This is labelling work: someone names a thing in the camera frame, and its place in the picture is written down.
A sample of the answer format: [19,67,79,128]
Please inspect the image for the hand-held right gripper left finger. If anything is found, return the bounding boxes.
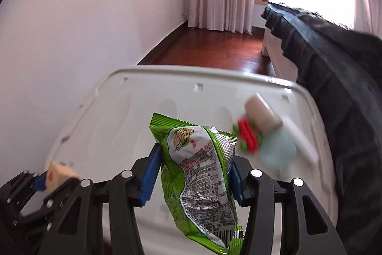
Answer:
[42,142,163,255]

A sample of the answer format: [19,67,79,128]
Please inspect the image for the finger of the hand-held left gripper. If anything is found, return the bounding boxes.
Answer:
[0,170,50,199]
[12,178,82,233]

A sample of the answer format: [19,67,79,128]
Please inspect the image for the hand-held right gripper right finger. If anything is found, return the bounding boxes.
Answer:
[231,155,348,255]

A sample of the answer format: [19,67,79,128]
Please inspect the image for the small brown cardboard box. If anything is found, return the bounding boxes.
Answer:
[46,161,82,192]

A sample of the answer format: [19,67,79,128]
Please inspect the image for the green snack bag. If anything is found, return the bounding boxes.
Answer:
[149,112,244,255]

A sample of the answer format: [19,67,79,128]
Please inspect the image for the red and green toy blocks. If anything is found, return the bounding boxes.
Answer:
[233,118,263,154]

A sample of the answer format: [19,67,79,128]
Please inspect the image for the light blue plastic cup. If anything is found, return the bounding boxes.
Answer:
[258,126,297,181]

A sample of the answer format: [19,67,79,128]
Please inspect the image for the white plastic storage lid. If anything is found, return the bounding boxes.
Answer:
[45,65,336,255]

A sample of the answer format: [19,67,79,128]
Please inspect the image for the beige paper cup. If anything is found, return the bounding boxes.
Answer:
[244,94,282,133]

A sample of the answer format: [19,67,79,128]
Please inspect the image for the white bed frame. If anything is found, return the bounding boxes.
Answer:
[262,28,299,82]

